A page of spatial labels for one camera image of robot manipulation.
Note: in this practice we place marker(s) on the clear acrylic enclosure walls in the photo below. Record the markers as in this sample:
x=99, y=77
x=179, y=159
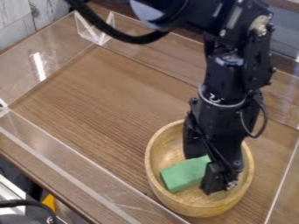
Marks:
x=84, y=105

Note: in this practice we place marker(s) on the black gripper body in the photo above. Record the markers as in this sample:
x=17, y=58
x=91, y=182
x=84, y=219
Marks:
x=224, y=124

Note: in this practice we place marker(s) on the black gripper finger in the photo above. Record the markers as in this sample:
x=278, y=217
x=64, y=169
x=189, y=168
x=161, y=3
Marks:
x=217, y=179
x=192, y=144

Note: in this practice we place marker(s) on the yellow and black device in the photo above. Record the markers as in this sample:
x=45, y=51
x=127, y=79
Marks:
x=67, y=216

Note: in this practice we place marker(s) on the green rectangular block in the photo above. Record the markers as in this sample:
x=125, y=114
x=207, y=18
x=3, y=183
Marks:
x=184, y=174

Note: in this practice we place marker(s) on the clear acrylic corner bracket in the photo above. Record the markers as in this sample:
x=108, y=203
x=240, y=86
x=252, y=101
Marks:
x=88, y=32

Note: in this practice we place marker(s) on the brown wooden bowl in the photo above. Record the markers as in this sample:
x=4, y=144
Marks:
x=163, y=153

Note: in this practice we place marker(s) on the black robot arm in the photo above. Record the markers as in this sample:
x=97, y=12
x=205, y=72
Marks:
x=236, y=30

